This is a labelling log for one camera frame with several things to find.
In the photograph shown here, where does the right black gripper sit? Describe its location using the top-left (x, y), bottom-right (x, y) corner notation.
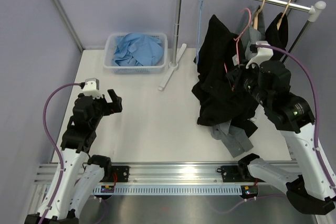
top-left (226, 59), bottom-right (272, 108)

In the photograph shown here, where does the black shirt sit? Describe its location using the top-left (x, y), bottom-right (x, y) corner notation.
top-left (265, 13), bottom-right (289, 50)
top-left (192, 15), bottom-right (258, 126)

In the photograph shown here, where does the pink wire hanger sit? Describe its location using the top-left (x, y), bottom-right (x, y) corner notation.
top-left (224, 8), bottom-right (252, 91)

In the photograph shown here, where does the light blue shirt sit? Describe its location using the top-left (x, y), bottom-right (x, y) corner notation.
top-left (111, 33), bottom-right (164, 67)

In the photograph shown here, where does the blue wire hanger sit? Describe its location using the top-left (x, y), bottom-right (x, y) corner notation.
top-left (195, 0), bottom-right (204, 64)

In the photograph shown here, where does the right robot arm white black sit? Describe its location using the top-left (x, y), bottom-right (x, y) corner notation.
top-left (227, 60), bottom-right (335, 215)

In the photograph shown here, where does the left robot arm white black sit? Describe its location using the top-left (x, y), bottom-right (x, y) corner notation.
top-left (25, 89), bottom-right (122, 223)

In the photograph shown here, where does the grey shirt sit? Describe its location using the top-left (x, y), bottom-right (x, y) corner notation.
top-left (211, 5), bottom-right (266, 157)

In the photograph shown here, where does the black shirt on wooden hanger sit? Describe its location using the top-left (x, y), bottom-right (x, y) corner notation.
top-left (265, 13), bottom-right (289, 50)

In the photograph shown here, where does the wooden hanger with grey shirt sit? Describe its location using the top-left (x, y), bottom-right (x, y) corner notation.
top-left (253, 0), bottom-right (266, 29)

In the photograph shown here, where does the wooden hanger with black shirt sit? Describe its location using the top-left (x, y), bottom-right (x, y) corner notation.
top-left (276, 0), bottom-right (292, 30)

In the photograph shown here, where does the white plastic basket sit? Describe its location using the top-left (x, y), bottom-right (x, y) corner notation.
top-left (103, 33), bottom-right (167, 74)

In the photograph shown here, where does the metal clothes rack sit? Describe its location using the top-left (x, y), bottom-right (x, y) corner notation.
top-left (158, 0), bottom-right (327, 91)

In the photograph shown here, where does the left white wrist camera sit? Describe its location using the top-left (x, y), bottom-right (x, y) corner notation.
top-left (82, 78), bottom-right (103, 99)

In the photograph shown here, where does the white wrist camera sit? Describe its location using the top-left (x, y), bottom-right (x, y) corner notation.
top-left (82, 78), bottom-right (103, 99)
top-left (246, 41), bottom-right (273, 69)

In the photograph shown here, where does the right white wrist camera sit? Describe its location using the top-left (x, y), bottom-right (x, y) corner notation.
top-left (246, 41), bottom-right (273, 69)

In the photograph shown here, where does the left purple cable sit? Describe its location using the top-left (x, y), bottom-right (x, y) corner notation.
top-left (39, 83), bottom-right (111, 222)

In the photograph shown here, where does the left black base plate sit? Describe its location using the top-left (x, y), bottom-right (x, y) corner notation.
top-left (101, 165), bottom-right (130, 183)

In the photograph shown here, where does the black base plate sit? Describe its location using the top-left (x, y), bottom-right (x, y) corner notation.
top-left (101, 165), bottom-right (130, 183)
top-left (216, 165), bottom-right (255, 183)

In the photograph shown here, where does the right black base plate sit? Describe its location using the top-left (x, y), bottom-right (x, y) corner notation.
top-left (216, 165), bottom-right (255, 183)

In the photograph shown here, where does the aluminium mounting rail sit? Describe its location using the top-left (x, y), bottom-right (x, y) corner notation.
top-left (34, 162), bottom-right (300, 184)

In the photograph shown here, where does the white slotted cable duct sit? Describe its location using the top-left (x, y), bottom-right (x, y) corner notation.
top-left (91, 185), bottom-right (243, 196)

